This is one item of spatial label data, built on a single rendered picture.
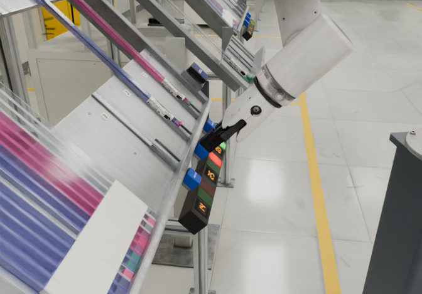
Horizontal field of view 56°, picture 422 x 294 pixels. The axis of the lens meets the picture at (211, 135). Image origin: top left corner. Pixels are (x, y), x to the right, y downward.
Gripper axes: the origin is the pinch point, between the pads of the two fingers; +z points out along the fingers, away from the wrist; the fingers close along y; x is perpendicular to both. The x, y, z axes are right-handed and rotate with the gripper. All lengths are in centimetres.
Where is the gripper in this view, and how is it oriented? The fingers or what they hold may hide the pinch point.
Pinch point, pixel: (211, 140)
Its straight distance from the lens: 80.5
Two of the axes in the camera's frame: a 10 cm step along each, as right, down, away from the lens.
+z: -6.9, 6.0, 4.1
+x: -7.1, -6.7, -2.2
